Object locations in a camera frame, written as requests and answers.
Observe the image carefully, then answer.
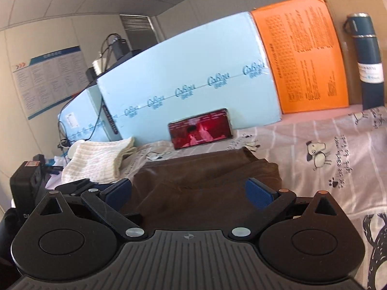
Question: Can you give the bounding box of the brown cardboard box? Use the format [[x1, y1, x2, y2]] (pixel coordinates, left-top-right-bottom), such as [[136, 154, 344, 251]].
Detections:
[[323, 0, 387, 106]]

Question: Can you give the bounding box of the white round bowl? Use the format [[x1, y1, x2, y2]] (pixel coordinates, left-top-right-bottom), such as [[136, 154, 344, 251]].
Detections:
[[67, 139, 85, 160]]

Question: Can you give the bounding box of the white ribbed plastic block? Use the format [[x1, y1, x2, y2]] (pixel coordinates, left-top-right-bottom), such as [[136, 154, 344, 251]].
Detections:
[[92, 58, 106, 75]]

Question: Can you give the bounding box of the patterned pink bed sheet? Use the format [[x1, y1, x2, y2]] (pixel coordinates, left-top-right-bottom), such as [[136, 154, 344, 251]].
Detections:
[[119, 107, 386, 289]]

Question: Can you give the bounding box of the large light blue box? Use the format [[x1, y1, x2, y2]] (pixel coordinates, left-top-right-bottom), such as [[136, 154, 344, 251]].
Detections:
[[97, 12, 281, 145]]

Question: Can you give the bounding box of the blue white wall poster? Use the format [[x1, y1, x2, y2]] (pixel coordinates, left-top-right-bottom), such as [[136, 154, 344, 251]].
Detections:
[[13, 46, 89, 120]]

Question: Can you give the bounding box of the dark blue thermos bottle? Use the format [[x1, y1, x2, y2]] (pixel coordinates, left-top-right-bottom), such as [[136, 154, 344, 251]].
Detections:
[[343, 13, 384, 110]]

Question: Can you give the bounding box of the orange printed box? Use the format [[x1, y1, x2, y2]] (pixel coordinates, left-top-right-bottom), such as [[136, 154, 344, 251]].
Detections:
[[251, 0, 349, 114]]

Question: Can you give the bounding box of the brown leather jacket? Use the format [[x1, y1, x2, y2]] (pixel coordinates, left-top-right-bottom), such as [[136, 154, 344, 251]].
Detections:
[[121, 148, 282, 232]]

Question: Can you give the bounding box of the smaller light blue box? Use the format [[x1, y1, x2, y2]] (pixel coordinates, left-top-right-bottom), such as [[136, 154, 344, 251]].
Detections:
[[58, 85, 122, 143]]

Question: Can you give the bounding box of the black cable over box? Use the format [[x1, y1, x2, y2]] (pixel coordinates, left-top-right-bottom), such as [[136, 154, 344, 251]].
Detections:
[[57, 33, 128, 149]]

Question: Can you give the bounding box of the black power adapter on box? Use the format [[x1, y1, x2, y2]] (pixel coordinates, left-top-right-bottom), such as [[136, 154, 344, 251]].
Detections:
[[111, 37, 132, 62]]

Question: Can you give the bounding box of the smartphone with red screen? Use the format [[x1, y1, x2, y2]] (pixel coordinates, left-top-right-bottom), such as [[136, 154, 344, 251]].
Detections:
[[168, 108, 233, 150]]

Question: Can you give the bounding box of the cream knitted sweater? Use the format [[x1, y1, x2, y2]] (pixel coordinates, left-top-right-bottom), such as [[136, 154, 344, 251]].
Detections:
[[61, 137, 136, 184]]

